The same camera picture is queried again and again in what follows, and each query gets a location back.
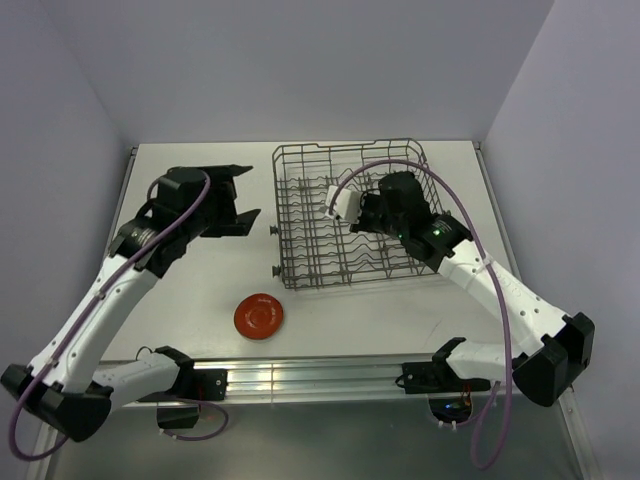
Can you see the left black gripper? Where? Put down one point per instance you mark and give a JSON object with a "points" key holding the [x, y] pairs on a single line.
{"points": [[222, 188]]}

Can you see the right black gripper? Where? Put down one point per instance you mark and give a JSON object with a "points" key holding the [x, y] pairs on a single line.
{"points": [[367, 199]]}

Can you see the orange-red saucer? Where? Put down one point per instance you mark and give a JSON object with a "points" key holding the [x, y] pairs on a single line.
{"points": [[258, 317]]}

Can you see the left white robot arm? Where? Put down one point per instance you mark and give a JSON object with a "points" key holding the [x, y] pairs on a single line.
{"points": [[136, 259]]}

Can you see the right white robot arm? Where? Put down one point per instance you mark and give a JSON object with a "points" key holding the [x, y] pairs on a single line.
{"points": [[544, 349]]}

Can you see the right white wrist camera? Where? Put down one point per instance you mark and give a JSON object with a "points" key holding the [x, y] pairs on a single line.
{"points": [[343, 205]]}

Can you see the grey wire dish rack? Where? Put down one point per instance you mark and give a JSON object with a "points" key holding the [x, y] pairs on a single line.
{"points": [[317, 251]]}

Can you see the right black base bracket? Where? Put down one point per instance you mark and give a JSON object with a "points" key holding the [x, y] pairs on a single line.
{"points": [[436, 378]]}

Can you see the black base bracket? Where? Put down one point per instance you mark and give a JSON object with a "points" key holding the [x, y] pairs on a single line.
{"points": [[436, 378], [186, 406]]}

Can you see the aluminium mounting rail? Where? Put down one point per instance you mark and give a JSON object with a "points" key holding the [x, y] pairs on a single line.
{"points": [[310, 375]]}

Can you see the left black base bracket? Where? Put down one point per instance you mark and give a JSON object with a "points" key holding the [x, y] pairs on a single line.
{"points": [[186, 406]]}

